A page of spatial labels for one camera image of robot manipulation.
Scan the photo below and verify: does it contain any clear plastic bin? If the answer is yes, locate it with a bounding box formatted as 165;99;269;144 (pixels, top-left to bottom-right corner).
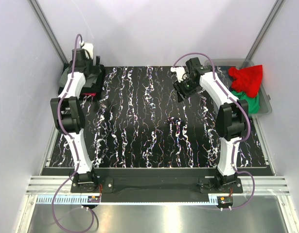
201;59;272;118

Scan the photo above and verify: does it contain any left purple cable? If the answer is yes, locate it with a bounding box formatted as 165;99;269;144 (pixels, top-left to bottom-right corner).
51;33;98;230

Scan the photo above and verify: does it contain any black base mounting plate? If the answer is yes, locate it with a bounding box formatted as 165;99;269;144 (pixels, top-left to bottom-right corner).
70;176;243;202

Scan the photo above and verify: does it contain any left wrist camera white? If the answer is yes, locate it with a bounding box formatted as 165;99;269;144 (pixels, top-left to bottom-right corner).
80;41;94;60

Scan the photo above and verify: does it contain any white slotted cable duct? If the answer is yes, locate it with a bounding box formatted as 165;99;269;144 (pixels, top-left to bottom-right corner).
36;195;234;206

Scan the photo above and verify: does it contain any red t shirt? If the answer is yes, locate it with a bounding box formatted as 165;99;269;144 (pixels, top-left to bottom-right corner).
228;65;263;98

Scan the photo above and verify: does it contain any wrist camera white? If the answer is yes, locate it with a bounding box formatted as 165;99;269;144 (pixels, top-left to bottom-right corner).
80;41;94;60
170;67;187;83

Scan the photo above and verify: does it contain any folded black t shirt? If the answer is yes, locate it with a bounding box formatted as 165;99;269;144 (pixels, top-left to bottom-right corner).
58;63;106;100

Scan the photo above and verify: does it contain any aluminium corner post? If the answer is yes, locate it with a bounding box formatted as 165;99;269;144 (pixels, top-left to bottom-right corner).
28;0;68;64
241;0;285;68

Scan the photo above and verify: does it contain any green t shirt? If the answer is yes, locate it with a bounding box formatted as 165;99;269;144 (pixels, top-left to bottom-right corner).
231;91;260;115

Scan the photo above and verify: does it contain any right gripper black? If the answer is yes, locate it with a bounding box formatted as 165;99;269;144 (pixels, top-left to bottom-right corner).
172;77;198;103

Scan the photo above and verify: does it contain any grey t shirt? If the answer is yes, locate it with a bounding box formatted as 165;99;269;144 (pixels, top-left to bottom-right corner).
59;69;98;88

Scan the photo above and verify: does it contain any aluminium frame rail front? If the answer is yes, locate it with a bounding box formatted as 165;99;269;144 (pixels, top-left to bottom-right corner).
26;176;289;196

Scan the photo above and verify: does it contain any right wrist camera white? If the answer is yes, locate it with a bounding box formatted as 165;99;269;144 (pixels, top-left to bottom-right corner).
170;67;187;83

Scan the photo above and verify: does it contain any black marble pattern mat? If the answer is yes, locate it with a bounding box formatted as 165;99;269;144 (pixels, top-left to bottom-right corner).
49;66;268;168

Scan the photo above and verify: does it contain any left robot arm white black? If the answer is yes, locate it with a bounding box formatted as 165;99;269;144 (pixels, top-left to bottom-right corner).
50;44;105;192

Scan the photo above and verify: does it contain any right aluminium corner post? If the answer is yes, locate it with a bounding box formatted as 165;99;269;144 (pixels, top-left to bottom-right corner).
241;0;285;68

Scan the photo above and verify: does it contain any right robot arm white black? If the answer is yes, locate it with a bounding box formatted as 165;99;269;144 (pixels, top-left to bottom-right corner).
171;57;251;193

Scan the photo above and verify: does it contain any left aluminium corner post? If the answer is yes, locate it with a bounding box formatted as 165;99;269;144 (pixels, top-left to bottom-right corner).
28;0;68;64

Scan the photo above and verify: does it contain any pink folded garment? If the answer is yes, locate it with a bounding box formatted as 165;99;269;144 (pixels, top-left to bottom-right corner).
81;93;96;97

